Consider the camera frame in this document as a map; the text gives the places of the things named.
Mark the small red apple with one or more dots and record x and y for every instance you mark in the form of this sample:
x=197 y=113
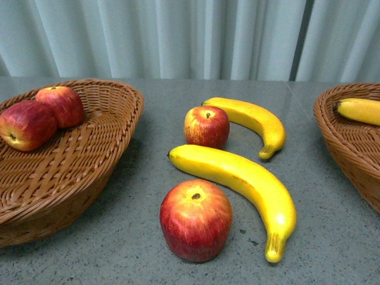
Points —
x=208 y=126

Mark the large red apple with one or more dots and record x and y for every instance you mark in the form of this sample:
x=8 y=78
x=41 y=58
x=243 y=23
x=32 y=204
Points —
x=196 y=217

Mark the large yellow banana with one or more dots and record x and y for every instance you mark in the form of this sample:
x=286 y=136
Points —
x=266 y=192

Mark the small yellow banana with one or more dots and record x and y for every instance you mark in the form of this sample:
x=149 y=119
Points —
x=255 y=118

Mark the red apple rear in basket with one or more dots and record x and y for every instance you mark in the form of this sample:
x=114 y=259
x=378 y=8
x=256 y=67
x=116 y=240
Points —
x=65 y=103

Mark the red apple in basket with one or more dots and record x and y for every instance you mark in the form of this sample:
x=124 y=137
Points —
x=65 y=103
x=27 y=125

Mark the white pleated curtain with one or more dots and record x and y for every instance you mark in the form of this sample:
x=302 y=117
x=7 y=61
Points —
x=232 y=40

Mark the left brown wicker basket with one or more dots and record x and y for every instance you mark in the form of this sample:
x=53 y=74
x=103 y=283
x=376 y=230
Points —
x=46 y=190

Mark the brown wicker basket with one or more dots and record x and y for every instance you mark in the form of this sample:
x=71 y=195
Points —
x=46 y=190
x=353 y=145

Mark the red apple front in basket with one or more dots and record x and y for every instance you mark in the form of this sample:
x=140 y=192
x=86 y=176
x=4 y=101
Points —
x=27 y=125

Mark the right brown wicker basket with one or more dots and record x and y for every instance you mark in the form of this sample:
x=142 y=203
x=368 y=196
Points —
x=353 y=145

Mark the yellow banana in basket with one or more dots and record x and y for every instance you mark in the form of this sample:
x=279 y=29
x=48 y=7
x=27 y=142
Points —
x=360 y=110

